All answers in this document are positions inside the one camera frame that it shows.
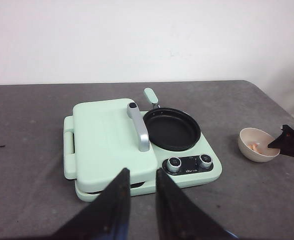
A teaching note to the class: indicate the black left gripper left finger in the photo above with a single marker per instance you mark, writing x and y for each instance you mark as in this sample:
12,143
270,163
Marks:
106,218

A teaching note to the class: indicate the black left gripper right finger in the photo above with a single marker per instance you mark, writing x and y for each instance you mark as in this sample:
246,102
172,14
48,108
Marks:
178,218

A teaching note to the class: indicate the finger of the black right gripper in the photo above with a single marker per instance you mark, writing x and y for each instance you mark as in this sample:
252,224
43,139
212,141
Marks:
285,142

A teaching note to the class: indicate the pink shrimp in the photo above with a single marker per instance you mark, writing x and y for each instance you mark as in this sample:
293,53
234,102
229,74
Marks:
254,147

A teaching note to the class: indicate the breakfast maker hinged lid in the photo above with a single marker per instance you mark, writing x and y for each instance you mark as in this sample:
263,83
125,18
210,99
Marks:
106,141

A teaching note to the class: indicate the mint green breakfast maker base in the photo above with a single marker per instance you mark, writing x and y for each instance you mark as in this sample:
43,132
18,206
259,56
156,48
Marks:
190,173

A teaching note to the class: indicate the beige ribbed bowl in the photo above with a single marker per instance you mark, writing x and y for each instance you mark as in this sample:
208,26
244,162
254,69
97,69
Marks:
253,135

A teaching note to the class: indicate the left silver control knob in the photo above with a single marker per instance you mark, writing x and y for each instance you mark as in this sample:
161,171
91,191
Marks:
173,164

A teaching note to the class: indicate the silver control knob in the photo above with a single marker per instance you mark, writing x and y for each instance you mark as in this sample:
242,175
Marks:
173,164
205,161

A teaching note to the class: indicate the right silver control knob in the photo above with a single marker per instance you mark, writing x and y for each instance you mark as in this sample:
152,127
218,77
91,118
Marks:
205,161

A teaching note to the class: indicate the black round frying pan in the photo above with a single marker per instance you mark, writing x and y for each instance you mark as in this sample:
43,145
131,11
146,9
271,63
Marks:
169,128

